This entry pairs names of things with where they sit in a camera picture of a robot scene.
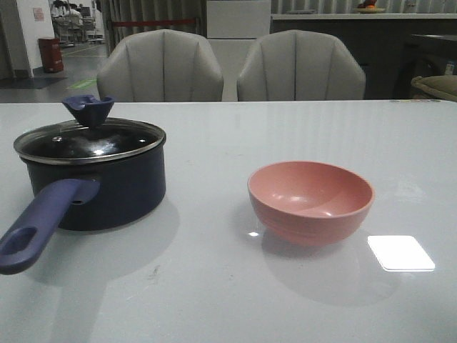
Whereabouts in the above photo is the right grey upholstered chair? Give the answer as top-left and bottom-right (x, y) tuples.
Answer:
(236, 30), (366, 101)

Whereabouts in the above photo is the white cabinet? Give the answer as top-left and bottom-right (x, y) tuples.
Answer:
(206, 1), (271, 39)

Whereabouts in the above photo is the blue saucepan with handle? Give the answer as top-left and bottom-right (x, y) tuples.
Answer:
(0, 142), (168, 275)

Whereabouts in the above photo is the left grey upholstered chair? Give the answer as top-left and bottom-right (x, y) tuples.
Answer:
(96, 29), (224, 102)

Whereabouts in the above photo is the red barrier belt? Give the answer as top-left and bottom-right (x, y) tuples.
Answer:
(111, 18), (199, 27)

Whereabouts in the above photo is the red trash bin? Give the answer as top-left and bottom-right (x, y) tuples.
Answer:
(38, 37), (64, 73)

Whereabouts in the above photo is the dark sideboard counter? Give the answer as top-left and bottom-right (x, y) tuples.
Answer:
(271, 13), (456, 99)

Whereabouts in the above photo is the dark side table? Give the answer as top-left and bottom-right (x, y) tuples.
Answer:
(393, 34), (456, 99)

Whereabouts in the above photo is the pink plastic bowl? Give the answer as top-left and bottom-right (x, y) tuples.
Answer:
(247, 161), (375, 247)

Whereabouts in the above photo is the fruit plate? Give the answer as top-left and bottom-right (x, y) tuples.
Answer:
(355, 0), (386, 14)

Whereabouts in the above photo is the grey upholstered chair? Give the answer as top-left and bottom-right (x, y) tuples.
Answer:
(236, 30), (366, 101)
(96, 29), (224, 102)

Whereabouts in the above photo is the dark floor mat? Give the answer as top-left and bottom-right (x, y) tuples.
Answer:
(1, 77), (66, 89)

